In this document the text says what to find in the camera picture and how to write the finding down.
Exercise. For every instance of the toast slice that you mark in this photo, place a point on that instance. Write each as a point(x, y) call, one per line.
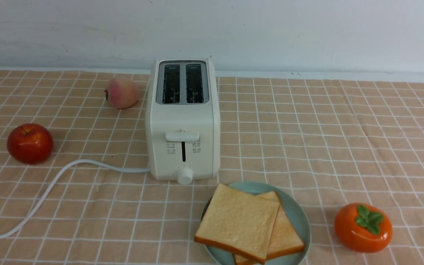
point(284, 238)
point(238, 222)

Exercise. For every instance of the white two-slot toaster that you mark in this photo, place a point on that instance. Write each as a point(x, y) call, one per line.
point(182, 120)

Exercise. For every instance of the pink peach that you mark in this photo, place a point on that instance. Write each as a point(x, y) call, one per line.
point(121, 93)

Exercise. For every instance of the orange checkered tablecloth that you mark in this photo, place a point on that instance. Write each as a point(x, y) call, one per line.
point(327, 143)

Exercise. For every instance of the orange persimmon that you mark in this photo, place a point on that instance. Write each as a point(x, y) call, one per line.
point(363, 228)

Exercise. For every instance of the red apple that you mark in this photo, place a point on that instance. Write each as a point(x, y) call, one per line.
point(30, 144)

